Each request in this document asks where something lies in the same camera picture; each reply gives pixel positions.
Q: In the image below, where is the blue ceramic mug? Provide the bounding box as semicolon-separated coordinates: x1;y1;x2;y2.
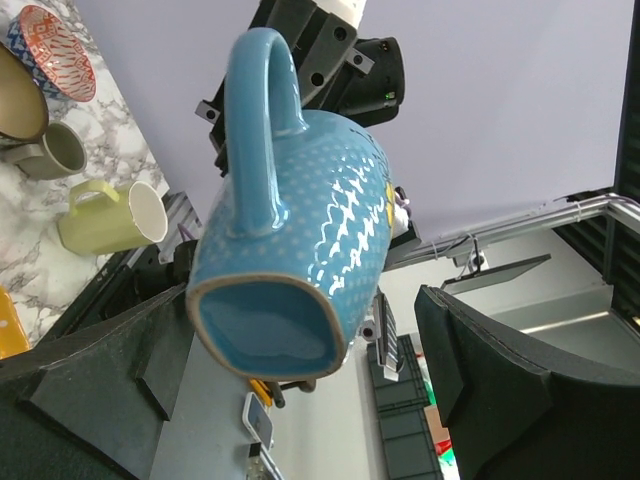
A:
186;28;395;382

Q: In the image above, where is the brown patterned bowl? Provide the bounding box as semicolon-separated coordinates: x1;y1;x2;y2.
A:
0;45;49;149

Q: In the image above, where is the dark monitor background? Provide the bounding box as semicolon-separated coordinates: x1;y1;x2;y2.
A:
441;254;551;295

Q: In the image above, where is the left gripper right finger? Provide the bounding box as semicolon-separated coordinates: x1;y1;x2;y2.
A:
414;285;639;479

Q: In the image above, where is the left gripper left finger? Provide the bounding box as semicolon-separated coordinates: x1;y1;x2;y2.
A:
1;285;194;479

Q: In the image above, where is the aluminium frame rail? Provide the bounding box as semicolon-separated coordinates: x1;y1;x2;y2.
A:
385;193;639;271

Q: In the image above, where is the light green ceramic mug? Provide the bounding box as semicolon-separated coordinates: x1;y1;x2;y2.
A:
57;179;168;256

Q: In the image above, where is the yellow polka dot plate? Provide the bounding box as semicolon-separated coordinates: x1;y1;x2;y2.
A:
0;287;30;359

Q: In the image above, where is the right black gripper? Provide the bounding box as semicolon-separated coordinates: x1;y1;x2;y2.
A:
194;0;404;179

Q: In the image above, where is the red blue patterned bowl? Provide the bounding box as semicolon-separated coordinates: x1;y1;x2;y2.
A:
5;5;97;103

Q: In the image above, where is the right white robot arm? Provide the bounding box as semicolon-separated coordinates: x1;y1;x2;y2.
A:
250;0;405;127

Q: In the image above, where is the grey ceramic mug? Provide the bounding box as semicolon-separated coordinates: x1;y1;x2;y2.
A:
4;121;87;180

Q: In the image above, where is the black storage crate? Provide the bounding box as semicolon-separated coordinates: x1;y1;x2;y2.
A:
367;335;443;480

